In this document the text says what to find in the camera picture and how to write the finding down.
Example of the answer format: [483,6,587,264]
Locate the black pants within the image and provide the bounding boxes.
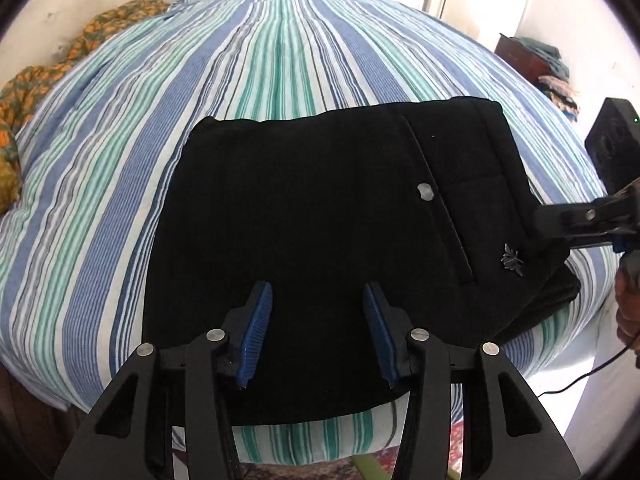
[142,98,580,426]

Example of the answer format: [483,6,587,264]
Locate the pile of clothes on cabinet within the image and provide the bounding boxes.
[513,37,579,122]

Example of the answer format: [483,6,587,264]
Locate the person's right hand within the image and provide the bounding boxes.
[614,256,639,354]

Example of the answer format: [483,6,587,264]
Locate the beige padded headboard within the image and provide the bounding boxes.
[1,0,130,84]

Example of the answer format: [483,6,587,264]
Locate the orange floral blanket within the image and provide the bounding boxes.
[1,0,169,212]

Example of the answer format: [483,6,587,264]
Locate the dark wooden side cabinet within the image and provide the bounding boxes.
[495,35,552,84]

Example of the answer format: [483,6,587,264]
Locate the striped blue green bedsheet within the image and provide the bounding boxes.
[0,0,624,466]

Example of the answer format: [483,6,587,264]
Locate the black cable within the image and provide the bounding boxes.
[541,331,640,397]

